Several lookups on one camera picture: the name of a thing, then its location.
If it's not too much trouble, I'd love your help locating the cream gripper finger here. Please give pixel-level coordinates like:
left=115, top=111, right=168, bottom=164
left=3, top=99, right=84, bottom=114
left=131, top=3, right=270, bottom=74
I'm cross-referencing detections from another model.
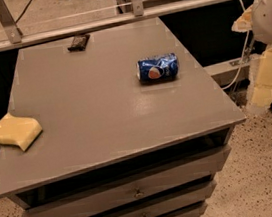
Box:
left=251, top=45, right=272, bottom=108
left=231, top=7, right=253, bottom=33

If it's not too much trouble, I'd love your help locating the blue pepsi can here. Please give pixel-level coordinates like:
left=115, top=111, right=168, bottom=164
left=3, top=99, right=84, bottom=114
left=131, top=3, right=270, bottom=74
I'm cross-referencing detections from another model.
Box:
left=136, top=53, right=179, bottom=82

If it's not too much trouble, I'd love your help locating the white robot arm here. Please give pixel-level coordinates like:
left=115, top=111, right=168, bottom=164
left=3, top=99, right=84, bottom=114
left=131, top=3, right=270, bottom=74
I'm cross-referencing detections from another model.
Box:
left=232, top=0, right=272, bottom=108

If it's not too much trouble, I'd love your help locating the grey drawer cabinet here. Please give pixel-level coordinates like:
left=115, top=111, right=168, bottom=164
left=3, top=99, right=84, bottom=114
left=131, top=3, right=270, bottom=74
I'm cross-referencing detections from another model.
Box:
left=0, top=19, right=244, bottom=213

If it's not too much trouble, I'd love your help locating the dark snack packet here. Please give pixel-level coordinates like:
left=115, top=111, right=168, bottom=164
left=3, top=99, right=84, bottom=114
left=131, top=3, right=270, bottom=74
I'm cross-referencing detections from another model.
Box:
left=68, top=34, right=91, bottom=52

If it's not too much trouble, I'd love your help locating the top grey drawer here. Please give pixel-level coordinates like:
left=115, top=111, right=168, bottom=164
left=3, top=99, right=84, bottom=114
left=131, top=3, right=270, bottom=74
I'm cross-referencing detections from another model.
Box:
left=23, top=145, right=231, bottom=217

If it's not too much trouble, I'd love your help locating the yellow sponge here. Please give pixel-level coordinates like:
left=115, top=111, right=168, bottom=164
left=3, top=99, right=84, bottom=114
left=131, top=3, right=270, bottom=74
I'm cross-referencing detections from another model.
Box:
left=0, top=113, right=42, bottom=152

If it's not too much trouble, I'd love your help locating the middle grey drawer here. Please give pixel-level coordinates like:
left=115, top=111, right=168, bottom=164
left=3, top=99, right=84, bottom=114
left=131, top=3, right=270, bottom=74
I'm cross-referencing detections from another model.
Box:
left=91, top=179, right=216, bottom=217

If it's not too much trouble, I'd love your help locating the white cable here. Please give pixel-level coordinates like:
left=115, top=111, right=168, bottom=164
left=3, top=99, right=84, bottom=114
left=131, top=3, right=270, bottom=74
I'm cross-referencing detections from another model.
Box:
left=209, top=0, right=261, bottom=91

